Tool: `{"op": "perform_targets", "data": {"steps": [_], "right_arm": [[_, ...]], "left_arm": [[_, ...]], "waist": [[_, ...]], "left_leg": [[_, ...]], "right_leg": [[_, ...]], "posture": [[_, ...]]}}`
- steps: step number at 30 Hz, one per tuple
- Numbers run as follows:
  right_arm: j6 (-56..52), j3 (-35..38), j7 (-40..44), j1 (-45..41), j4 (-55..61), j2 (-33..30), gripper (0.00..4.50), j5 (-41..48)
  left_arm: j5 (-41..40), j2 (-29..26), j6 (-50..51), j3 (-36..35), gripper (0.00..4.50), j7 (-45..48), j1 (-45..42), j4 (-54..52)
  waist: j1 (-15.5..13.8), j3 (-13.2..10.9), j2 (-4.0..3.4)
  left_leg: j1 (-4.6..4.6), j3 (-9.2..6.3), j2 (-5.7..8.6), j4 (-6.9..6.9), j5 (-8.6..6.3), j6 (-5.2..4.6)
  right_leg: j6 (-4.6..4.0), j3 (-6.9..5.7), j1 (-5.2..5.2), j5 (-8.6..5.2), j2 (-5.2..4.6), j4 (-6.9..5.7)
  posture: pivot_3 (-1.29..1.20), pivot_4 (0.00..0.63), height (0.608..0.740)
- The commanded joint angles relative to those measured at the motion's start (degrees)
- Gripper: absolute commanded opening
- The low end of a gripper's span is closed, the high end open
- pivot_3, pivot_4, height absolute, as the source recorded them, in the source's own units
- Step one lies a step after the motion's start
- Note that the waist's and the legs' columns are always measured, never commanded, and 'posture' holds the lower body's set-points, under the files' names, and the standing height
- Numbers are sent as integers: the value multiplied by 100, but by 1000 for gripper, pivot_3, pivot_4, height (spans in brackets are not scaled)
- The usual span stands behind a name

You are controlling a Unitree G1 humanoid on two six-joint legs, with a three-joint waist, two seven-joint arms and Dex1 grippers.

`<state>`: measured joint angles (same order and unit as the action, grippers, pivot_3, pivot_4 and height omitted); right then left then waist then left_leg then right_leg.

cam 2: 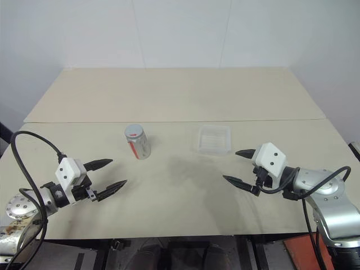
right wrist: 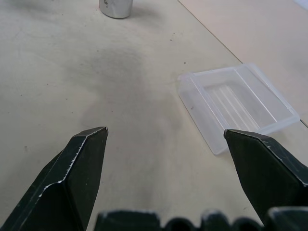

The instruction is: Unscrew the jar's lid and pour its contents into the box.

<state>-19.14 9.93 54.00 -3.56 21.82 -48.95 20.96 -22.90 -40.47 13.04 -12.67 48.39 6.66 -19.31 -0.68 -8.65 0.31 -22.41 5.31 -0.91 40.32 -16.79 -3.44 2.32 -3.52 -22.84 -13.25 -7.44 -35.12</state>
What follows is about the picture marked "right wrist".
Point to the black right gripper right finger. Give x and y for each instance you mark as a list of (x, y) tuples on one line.
[(269, 173)]

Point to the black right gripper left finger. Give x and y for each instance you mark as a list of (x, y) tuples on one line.
[(62, 183)]

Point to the silver plastic bottle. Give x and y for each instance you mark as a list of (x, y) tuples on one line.
[(116, 8)]

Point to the clear plastic container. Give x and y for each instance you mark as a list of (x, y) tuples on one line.
[(231, 106)]

